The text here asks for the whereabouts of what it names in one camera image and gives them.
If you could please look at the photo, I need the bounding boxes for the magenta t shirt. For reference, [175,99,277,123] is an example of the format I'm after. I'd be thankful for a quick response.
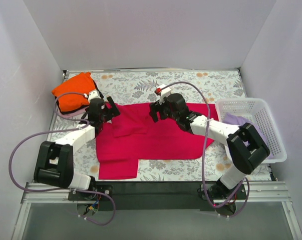
[96,103,214,180]

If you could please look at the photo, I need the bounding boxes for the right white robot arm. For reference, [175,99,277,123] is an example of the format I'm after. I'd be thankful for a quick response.
[149,93,270,199]

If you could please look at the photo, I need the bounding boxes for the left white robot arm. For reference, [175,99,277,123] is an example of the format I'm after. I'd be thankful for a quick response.
[34,97,120,200]

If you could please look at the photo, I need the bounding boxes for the folded pink t shirt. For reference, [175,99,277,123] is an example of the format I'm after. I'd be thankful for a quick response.
[59,79,99,120]

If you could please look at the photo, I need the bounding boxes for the floral table mat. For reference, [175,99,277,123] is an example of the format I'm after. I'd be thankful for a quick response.
[51,70,271,181]

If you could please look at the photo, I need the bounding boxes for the folded orange t shirt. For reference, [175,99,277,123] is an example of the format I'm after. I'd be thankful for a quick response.
[51,72,99,113]

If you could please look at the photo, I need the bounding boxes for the lavender t shirt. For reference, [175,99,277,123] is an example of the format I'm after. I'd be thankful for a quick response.
[222,112,268,144]

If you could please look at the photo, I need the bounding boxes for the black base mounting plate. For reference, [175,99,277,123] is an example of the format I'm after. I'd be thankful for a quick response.
[68,179,249,213]

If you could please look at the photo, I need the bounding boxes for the white plastic basket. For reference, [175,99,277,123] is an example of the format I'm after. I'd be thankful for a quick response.
[215,97,287,164]

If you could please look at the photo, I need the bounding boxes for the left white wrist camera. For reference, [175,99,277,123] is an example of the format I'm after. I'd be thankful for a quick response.
[83,90,101,102]

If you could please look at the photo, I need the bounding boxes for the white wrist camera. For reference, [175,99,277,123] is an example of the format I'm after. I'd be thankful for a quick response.
[155,84,171,105]
[83,90,101,102]

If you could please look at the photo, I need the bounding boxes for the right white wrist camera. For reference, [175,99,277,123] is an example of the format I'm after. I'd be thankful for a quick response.
[155,84,171,105]

